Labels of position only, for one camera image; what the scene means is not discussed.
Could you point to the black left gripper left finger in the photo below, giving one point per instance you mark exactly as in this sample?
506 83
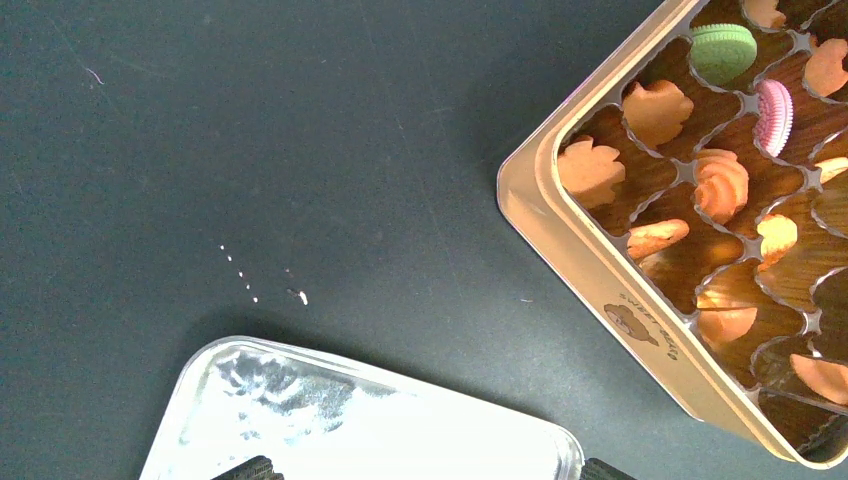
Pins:
257 468

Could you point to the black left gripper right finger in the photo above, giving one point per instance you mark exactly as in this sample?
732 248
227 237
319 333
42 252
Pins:
596 469

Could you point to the orange cookie third row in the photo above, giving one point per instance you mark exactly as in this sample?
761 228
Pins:
724 319
830 168

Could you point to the orange cookie second row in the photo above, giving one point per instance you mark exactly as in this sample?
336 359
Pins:
649 239

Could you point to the orange flower cookie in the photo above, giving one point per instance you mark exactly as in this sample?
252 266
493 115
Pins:
656 113
589 171

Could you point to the gold cookie tin box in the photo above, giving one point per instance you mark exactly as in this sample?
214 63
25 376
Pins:
748 386

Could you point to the orange swirl cookie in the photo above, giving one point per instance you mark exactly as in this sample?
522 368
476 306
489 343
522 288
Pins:
722 184

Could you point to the green round macaron cookie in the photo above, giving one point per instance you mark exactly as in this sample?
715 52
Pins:
722 52

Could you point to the orange round cookie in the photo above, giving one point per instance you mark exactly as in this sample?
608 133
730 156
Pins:
764 13

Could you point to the silver tin lid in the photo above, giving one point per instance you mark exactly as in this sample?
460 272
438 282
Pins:
317 415

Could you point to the pink round macaron cookie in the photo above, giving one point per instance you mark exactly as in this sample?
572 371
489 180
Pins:
776 114

